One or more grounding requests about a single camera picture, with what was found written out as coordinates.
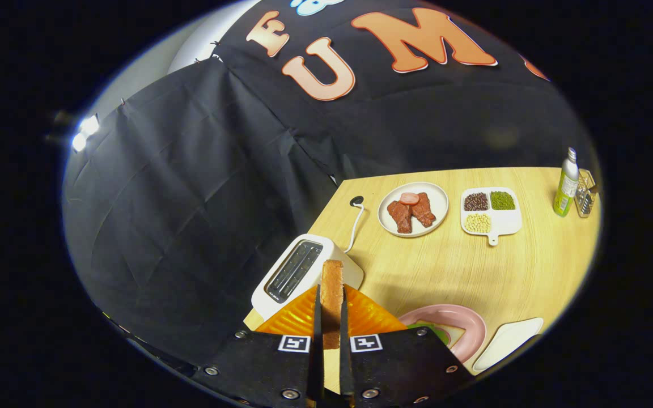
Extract small wire basket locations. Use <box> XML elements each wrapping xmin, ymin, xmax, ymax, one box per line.
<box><xmin>575</xmin><ymin>169</ymin><xmax>597</xmax><ymax>218</ymax></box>

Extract small ceiling light strip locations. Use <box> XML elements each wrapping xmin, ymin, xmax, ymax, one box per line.
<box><xmin>70</xmin><ymin>113</ymin><xmax>101</xmax><ymax>154</ymax></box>

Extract white square dish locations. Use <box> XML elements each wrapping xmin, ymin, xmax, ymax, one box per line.
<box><xmin>472</xmin><ymin>317</ymin><xmax>544</xmax><ymax>373</ymax></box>

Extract white divided dish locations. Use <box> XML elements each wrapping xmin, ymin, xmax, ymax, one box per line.
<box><xmin>461</xmin><ymin>187</ymin><xmax>523</xmax><ymax>246</ymax></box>

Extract pink plate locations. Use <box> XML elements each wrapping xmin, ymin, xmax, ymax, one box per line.
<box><xmin>397</xmin><ymin>304</ymin><xmax>487</xmax><ymax>364</ymax></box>

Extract white toaster cable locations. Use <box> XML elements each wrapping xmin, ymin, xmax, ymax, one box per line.
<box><xmin>342</xmin><ymin>196</ymin><xmax>365</xmax><ymax>253</ymax></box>

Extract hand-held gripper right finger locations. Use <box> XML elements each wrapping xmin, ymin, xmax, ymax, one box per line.
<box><xmin>339</xmin><ymin>285</ymin><xmax>474</xmax><ymax>408</ymax></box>

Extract black backdrop cloth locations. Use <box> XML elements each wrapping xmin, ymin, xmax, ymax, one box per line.
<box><xmin>63</xmin><ymin>0</ymin><xmax>593</xmax><ymax>363</ymax></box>

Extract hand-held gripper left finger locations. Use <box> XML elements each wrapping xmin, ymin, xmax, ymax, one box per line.
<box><xmin>193</xmin><ymin>285</ymin><xmax>325</xmax><ymax>408</ymax></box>

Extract green label metal bottle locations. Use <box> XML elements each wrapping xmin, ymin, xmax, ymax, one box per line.
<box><xmin>553</xmin><ymin>147</ymin><xmax>579</xmax><ymax>218</ymax></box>

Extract white bread slice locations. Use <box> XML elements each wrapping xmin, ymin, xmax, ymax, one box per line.
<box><xmin>417</xmin><ymin>324</ymin><xmax>466</xmax><ymax>350</ymax></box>

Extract white toaster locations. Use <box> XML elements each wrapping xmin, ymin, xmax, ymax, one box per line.
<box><xmin>251</xmin><ymin>233</ymin><xmax>364</xmax><ymax>322</ymax></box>

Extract brown meat piece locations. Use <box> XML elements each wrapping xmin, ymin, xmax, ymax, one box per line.
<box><xmin>387</xmin><ymin>201</ymin><xmax>413</xmax><ymax>234</ymax></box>
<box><xmin>410</xmin><ymin>193</ymin><xmax>436</xmax><ymax>228</ymax></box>

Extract toasted bread slice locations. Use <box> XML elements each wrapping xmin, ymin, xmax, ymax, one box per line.
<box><xmin>321</xmin><ymin>260</ymin><xmax>344</xmax><ymax>350</ymax></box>

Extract round grey plate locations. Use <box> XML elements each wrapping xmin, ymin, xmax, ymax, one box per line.
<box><xmin>378</xmin><ymin>182</ymin><xmax>450</xmax><ymax>237</ymax></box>

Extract green lettuce leaf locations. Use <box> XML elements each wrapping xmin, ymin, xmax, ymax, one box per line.
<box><xmin>409</xmin><ymin>323</ymin><xmax>451</xmax><ymax>346</ymax></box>

